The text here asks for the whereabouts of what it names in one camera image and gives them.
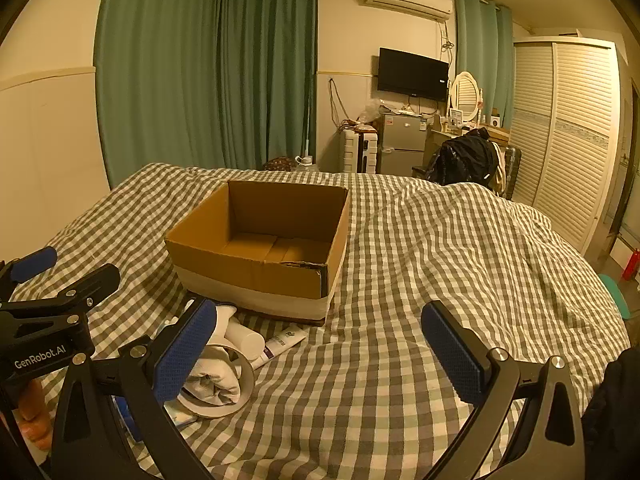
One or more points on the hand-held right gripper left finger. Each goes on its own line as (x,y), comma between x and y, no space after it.
(184,355)

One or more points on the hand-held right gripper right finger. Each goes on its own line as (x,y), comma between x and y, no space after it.
(455,360)

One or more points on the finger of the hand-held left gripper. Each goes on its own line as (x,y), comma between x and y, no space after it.
(34,263)
(97,280)

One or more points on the white cloth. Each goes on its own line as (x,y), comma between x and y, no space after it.
(215,380)

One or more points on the white plastic bottle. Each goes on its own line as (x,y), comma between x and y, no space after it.
(245,341)

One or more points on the brown cardboard box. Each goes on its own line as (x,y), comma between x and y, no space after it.
(240,270)

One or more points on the person's left hand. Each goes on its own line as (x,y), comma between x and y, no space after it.
(35,410)

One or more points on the tape roll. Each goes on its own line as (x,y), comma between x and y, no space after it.
(212,413)

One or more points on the blue packet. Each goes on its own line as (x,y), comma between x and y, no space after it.
(131,422)

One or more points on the white tube with purple label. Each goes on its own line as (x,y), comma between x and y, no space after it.
(280,343)

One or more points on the grey checkered blanket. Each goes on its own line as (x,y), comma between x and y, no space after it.
(400,260)

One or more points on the dark clothing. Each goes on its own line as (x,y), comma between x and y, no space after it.
(612,410)

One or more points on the teal plastic stool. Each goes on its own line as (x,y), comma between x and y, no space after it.
(614,292)

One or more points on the red fire extinguisher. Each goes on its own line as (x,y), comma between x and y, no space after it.
(630,267)

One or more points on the black jacket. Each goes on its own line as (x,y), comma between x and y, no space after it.
(462,160)

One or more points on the brown patterned bag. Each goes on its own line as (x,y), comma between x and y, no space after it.
(277,164)

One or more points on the wooden dressing table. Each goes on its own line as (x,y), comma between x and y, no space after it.
(435,137)

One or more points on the silver small fridge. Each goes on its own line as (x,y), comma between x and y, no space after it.
(402,142)

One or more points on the white suitcase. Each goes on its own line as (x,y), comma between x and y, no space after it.
(360,152)

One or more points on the white louvered wardrobe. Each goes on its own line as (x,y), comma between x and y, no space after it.
(565,135)

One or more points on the clear plastic bag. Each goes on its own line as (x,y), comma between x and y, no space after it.
(372,110)

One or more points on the white oval mirror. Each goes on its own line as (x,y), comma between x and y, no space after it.
(466,94)

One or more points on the black flat television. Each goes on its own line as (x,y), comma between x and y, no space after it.
(412,72)

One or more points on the narrow green curtain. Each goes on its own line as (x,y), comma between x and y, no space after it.
(480,35)

